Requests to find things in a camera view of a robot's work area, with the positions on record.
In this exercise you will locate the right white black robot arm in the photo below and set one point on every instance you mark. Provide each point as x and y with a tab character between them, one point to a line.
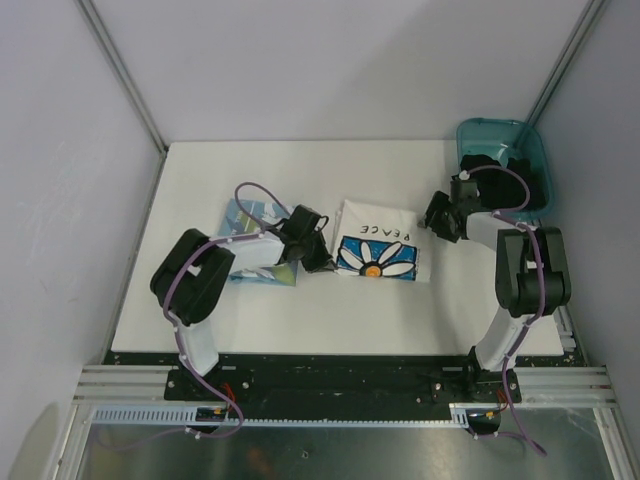
532	278

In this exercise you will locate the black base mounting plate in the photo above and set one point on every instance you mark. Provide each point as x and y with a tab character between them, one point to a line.
441	379

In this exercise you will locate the black t shirt in bin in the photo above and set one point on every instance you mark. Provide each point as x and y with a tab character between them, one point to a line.
499	189

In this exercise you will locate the blue printed t shirt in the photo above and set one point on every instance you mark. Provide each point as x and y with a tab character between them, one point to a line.
236	222

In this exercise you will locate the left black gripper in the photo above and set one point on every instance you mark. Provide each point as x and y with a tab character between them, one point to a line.
322	261

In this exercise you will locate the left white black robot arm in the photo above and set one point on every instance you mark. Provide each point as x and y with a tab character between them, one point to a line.
190	280

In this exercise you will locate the teal plastic bin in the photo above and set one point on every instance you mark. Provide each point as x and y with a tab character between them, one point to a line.
502	140

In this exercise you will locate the white t shirt flower print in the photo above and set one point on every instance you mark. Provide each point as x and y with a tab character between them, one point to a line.
381	242

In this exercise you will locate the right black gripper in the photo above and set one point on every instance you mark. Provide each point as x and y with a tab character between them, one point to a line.
439	202

